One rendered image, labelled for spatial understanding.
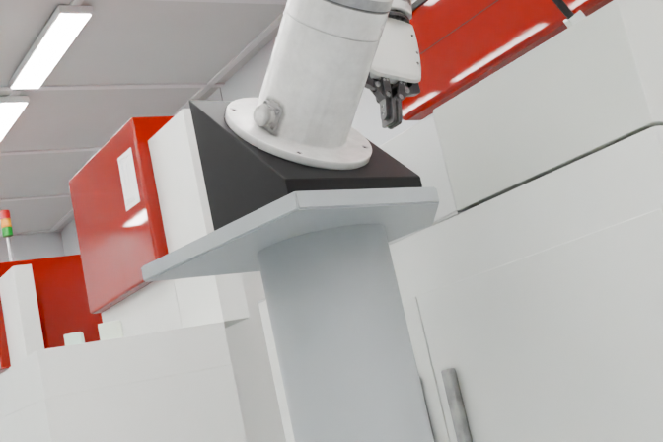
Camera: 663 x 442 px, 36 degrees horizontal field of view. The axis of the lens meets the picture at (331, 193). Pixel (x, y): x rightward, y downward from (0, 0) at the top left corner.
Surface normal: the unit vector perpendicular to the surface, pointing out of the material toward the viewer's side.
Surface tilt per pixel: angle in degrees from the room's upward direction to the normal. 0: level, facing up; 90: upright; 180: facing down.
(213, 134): 90
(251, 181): 90
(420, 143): 90
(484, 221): 90
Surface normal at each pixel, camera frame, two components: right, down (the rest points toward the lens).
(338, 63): 0.23, 0.44
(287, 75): -0.55, 0.16
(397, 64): 0.51, -0.18
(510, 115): -0.84, 0.07
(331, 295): -0.03, -0.20
